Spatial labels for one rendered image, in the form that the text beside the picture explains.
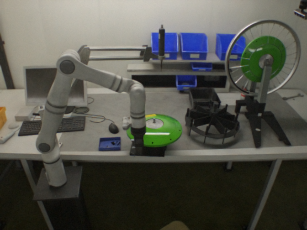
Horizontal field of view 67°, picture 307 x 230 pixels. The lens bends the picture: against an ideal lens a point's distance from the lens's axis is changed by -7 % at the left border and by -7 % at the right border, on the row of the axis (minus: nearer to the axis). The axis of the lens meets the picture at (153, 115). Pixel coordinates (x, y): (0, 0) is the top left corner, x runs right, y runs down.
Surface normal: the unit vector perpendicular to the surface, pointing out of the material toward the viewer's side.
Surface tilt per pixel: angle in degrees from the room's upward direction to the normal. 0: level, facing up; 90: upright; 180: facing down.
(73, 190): 0
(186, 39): 90
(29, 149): 0
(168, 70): 90
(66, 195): 0
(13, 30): 90
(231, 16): 90
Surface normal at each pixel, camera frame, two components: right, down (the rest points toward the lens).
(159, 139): 0.07, -0.59
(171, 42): 0.00, 0.51
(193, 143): 0.00, -0.86
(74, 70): 0.24, 0.54
